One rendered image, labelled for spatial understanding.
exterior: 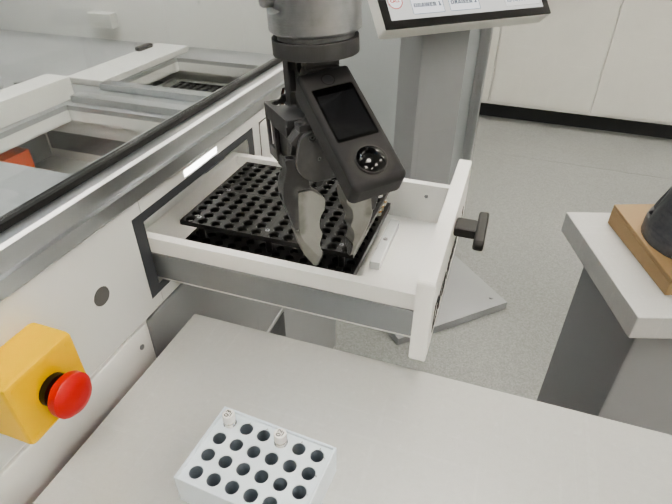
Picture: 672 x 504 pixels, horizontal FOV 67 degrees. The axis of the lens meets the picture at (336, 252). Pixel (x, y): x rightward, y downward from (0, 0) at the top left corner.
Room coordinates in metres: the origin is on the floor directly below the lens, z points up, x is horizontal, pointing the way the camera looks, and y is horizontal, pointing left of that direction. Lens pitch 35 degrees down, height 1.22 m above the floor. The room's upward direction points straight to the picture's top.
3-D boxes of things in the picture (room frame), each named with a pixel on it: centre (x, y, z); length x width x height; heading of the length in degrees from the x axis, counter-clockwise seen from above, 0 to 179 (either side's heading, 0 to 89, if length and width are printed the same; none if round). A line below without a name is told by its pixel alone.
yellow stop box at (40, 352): (0.29, 0.26, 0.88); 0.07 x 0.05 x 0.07; 161
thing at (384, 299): (0.58, 0.07, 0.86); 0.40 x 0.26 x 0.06; 71
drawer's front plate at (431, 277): (0.51, -0.13, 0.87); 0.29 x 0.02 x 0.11; 161
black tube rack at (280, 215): (0.57, 0.06, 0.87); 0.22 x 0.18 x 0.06; 71
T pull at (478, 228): (0.50, -0.16, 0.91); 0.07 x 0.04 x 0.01; 161
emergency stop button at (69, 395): (0.28, 0.23, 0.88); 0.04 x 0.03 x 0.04; 161
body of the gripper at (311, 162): (0.44, 0.02, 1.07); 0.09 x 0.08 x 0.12; 25
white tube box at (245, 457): (0.27, 0.07, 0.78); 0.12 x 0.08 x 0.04; 67
